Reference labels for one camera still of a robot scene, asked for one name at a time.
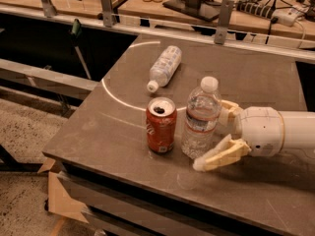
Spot middle metal bracket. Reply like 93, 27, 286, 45
100, 0, 116, 28

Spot black monitor stand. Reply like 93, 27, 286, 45
162, 0, 220, 22

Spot white lying plastic bottle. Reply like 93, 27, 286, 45
147, 45, 182, 92

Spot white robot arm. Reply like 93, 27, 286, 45
193, 100, 315, 171

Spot black power strip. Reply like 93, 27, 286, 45
236, 0, 275, 20

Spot red coke can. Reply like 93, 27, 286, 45
146, 97, 177, 153

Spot metal rail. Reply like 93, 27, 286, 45
0, 4, 315, 64

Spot green handled tool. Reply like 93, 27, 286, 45
70, 18, 93, 81

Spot white power adapter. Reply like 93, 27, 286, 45
272, 6, 305, 27

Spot clear water bottle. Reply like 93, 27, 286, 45
181, 77, 221, 159

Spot left metal bracket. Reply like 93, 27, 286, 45
40, 0, 57, 18

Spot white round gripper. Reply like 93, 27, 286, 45
193, 100, 284, 172

